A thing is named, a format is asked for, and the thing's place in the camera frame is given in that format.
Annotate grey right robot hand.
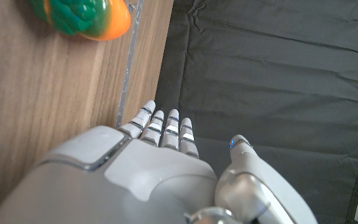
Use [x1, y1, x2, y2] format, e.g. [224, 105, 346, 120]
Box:
[0, 99, 318, 224]

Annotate grey tape table outline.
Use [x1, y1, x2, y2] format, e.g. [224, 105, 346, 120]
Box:
[115, 0, 144, 129]

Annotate orange toy carrot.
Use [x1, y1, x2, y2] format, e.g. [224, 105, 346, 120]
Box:
[28, 0, 132, 42]

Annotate black backdrop curtain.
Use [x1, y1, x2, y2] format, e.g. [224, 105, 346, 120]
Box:
[154, 0, 358, 224]

